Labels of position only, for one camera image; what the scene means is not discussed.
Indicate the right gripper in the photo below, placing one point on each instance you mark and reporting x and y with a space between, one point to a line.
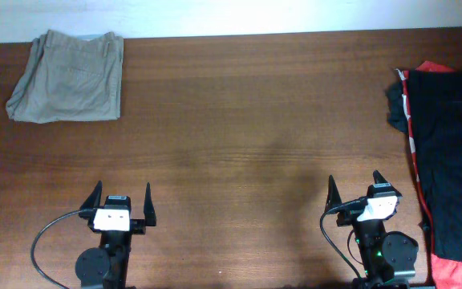
347 217

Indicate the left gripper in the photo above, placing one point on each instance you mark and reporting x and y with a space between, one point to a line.
139 226

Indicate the black shorts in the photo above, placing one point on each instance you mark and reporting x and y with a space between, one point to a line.
436 112

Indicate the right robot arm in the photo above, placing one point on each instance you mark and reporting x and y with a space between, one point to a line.
388 258

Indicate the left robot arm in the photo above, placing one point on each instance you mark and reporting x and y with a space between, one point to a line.
106 266

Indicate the dark garment under red shirt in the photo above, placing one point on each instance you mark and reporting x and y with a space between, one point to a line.
396 116

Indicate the red printed t-shirt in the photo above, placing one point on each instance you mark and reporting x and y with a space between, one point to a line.
445 273

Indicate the folded khaki trousers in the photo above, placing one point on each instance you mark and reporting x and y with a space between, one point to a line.
70 79

